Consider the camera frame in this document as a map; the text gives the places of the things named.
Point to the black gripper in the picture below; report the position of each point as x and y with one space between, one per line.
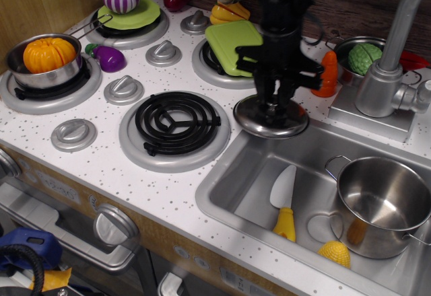
279 57

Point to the stainless steel pot lid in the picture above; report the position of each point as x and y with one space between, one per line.
270 120

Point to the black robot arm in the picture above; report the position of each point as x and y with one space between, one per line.
281 17

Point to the silver stove knob back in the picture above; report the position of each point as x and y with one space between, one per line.
195 24

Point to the silver stove knob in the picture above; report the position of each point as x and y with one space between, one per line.
124 91
74 135
164 54
195 24

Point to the black front stove coil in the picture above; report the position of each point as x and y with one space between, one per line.
176 123

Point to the silver stove knob upper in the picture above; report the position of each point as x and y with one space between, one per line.
164 54

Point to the silver stove knob middle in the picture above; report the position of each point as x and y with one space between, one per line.
124 91

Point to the silver stove knob front left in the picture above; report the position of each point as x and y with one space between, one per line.
74 135

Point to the orange toy carrot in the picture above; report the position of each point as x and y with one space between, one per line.
328 77

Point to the green toy cutting board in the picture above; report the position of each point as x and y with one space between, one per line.
223 40

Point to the small steel pot right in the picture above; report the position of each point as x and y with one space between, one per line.
342 46

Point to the green toy cabbage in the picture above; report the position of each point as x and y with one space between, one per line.
362 56

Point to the yellow toy banana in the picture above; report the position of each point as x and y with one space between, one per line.
221 13

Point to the silver toy faucet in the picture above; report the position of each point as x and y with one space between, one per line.
383 104

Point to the silver sink basin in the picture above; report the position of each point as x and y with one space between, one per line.
237 193

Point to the red toy chili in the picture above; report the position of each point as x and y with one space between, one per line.
411 62

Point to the green toy plate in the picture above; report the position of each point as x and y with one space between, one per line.
146 12

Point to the large steel pot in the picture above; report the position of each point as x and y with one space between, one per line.
379 205

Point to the purple toy eggplant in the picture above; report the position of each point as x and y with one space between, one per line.
110 59

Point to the yellow toy corn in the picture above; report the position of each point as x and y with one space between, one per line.
336 252

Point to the silver oven dial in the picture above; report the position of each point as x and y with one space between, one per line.
112 226

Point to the small steel saucepan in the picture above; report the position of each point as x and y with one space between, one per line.
15 64

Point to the orange toy pumpkin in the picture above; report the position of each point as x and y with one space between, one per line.
47 54

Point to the blue tool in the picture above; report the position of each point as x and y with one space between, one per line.
43 243

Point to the yellow cloth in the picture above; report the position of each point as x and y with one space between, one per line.
54 279

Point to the yellow handled toy knife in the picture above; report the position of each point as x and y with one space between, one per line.
281 198

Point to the silver oven door handle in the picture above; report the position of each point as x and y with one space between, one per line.
30 212

